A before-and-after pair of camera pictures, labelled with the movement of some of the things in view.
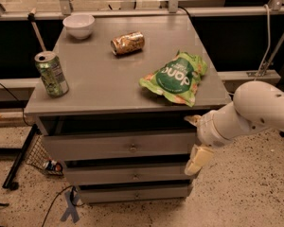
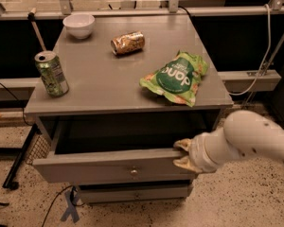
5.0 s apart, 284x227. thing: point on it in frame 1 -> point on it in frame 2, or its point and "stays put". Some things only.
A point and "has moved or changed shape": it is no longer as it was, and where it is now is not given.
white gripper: [207, 130] -> [199, 154]
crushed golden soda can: [128, 43] stays put
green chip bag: [180, 77] stays put
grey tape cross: [72, 202] stays put
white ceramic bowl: [79, 26] stays put
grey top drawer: [121, 146] has moved or changed shape
